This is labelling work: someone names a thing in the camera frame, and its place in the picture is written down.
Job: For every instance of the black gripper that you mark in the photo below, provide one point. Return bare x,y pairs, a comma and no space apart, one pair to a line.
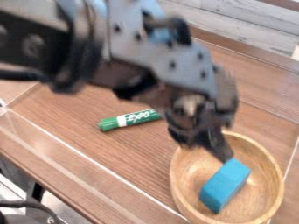
196,118

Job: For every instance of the blue rectangular block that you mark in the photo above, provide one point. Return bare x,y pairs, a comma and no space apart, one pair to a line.
223,185

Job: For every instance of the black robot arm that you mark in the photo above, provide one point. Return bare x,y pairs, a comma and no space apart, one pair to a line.
127,46

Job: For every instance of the brown wooden bowl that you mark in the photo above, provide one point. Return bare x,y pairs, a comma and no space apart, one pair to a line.
258,200

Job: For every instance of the green Expo marker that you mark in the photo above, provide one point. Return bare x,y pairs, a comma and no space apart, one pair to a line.
128,119

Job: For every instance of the clear acrylic enclosure wall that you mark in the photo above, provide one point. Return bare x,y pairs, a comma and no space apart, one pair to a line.
111,175

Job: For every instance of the black metal table frame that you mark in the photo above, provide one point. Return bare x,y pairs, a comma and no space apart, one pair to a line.
40,212

